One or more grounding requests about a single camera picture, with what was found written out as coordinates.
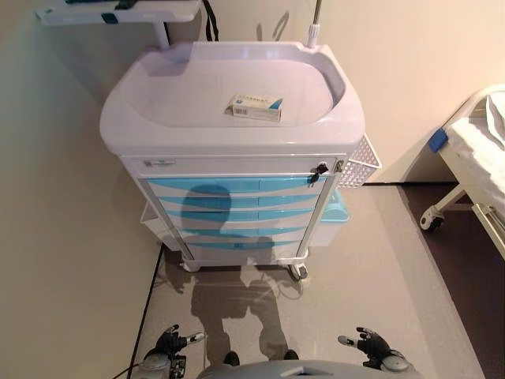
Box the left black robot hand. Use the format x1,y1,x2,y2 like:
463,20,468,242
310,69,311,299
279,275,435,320
151,324,206,362

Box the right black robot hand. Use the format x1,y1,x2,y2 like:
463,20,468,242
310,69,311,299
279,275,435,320
338,326,395,368

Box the white blue medicine box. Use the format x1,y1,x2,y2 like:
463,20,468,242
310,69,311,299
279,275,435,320
224,92,286,123

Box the grey robot torso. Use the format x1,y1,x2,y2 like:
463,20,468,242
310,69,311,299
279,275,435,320
196,358,423,379

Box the white side bin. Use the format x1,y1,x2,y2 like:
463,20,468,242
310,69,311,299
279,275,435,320
140,201,174,252

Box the bed caster wheel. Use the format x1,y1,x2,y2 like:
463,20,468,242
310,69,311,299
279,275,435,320
419,211,445,233

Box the blue lid waste bin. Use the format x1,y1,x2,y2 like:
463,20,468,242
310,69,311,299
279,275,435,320
315,189,351,248

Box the cart label sticker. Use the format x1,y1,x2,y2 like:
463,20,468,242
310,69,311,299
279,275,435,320
142,157,177,169

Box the white perforated basket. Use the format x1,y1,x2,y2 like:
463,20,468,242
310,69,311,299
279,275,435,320
337,133,383,190

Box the black cart keys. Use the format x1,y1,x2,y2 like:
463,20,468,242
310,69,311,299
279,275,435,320
309,161,331,186

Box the blue bed corner bumper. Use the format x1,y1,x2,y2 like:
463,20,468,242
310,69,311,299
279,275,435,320
428,132,450,152

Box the white bed mattress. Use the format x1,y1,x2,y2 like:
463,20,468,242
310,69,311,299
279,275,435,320
449,92,505,206

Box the white medical cart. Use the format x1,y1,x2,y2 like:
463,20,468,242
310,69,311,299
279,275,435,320
99,39,366,273

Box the metal IV pole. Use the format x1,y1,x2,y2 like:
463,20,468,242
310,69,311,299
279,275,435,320
306,0,321,51

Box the white side shelf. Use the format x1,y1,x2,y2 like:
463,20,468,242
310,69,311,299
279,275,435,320
35,0,202,51

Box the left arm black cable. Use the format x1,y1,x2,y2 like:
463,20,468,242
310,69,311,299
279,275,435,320
114,361,145,379

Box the white hospital bed frame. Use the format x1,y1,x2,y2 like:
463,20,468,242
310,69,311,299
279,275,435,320
418,83,505,261

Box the white bed side rail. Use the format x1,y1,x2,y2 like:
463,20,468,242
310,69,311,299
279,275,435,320
471,203,505,257

